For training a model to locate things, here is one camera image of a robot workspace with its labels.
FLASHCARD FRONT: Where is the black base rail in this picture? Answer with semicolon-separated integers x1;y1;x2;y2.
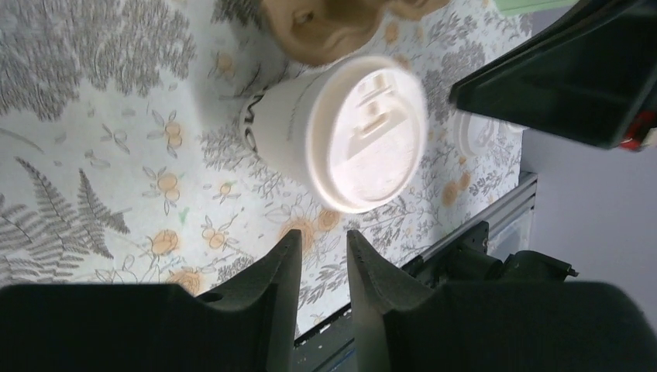
291;171;538;371

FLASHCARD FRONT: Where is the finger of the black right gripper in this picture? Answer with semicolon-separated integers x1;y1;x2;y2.
449;1;656;150

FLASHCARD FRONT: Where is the green straw holder cup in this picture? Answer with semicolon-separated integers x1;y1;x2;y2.
494;0;577;16

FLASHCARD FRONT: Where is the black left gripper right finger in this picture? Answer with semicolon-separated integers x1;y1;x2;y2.
346;230;656;371

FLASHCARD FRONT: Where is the single white paper cup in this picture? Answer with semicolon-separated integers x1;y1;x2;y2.
239;73;321;185

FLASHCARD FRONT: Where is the floral table mat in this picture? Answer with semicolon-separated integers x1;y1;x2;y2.
1;1;532;332

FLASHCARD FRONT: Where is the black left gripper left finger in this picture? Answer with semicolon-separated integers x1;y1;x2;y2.
1;229;302;371

